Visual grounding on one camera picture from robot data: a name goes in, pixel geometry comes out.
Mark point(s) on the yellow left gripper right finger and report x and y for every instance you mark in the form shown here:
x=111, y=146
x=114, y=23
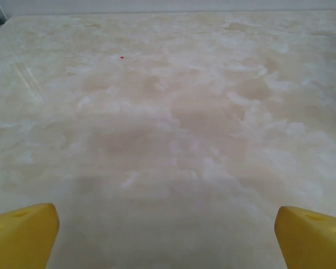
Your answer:
x=313, y=241

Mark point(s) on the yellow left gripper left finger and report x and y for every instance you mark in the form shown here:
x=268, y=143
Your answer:
x=22, y=238

